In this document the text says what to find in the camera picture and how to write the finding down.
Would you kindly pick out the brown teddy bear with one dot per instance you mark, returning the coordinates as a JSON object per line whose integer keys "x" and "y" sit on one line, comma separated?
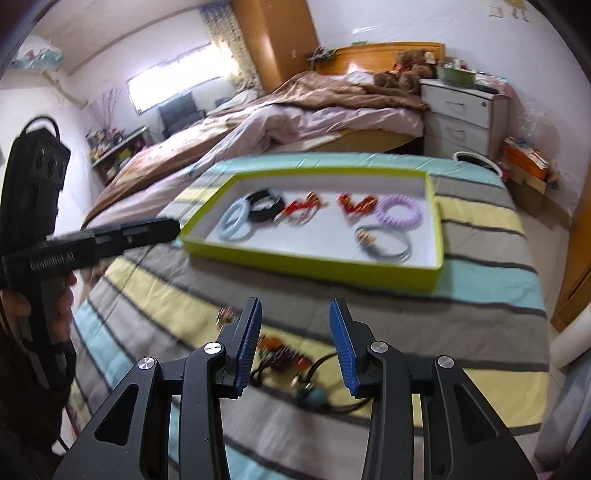
{"x": 411, "y": 74}

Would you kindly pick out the tall wooden wardrobe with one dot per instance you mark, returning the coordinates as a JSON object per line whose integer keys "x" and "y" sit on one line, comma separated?
{"x": 277, "y": 37}

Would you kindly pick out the cartoon wall sticker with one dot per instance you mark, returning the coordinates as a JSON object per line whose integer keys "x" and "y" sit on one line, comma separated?
{"x": 517, "y": 9}

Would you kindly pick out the brown blanket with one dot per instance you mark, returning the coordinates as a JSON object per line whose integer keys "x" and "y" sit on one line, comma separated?
{"x": 332, "y": 92}

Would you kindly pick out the lime green shallow box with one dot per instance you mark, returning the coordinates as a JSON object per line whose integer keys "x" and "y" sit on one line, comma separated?
{"x": 300, "y": 272}

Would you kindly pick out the cluttered desk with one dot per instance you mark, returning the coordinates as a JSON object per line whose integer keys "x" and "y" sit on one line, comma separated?
{"x": 120, "y": 157}

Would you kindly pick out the black office chair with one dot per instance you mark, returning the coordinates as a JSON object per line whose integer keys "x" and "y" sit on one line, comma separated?
{"x": 178, "y": 110}

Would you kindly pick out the wall air conditioner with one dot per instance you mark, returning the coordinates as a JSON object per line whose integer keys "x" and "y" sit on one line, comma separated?
{"x": 37, "y": 57}

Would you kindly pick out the black wristband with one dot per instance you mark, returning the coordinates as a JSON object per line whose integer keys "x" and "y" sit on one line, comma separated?
{"x": 263, "y": 212}

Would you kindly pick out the white nightstand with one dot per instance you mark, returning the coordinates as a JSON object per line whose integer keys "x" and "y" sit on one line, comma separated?
{"x": 457, "y": 110}

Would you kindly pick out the wooden headboard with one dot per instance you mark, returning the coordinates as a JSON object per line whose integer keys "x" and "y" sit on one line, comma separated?
{"x": 369, "y": 55}

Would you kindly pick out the patterned curtain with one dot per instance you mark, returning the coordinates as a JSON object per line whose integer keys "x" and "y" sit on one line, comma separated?
{"x": 231, "y": 55}

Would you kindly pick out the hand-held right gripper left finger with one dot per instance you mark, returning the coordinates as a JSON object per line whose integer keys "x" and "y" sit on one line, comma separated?
{"x": 244, "y": 355}

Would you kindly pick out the pink duvet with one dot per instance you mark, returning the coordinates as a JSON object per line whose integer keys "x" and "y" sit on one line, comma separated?
{"x": 300, "y": 124}

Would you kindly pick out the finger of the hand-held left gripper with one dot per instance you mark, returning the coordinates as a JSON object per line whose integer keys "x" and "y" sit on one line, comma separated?
{"x": 138, "y": 235}

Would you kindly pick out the stack of books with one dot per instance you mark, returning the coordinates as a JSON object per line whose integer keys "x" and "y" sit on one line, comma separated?
{"x": 526, "y": 159}

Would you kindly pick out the dried flower branches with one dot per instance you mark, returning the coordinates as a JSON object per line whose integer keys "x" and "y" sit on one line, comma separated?
{"x": 104, "y": 110}

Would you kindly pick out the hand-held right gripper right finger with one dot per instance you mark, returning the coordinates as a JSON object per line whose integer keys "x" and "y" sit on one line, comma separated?
{"x": 344, "y": 355}

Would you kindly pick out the window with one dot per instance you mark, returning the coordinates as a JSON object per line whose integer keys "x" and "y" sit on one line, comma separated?
{"x": 184, "y": 69}

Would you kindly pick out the white round bin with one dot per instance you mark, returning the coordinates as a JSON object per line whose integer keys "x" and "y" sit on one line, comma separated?
{"x": 475, "y": 155}

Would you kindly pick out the striped bedsheet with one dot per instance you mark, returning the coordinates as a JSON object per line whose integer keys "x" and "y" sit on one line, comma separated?
{"x": 485, "y": 323}

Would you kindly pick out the brown cardboard box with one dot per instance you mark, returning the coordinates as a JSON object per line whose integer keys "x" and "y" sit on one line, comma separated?
{"x": 535, "y": 198}

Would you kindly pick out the wooden closet door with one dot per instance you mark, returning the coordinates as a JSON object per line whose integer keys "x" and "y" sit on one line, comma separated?
{"x": 577, "y": 258}

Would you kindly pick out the person's left hand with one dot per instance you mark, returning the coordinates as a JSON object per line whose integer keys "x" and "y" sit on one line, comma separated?
{"x": 14, "y": 311}

